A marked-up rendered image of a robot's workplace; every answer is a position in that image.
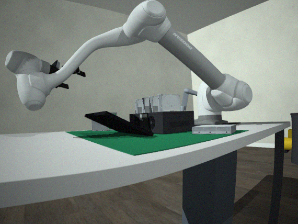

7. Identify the green bench mat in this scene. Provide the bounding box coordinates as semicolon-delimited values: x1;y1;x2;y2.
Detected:
67;130;247;156

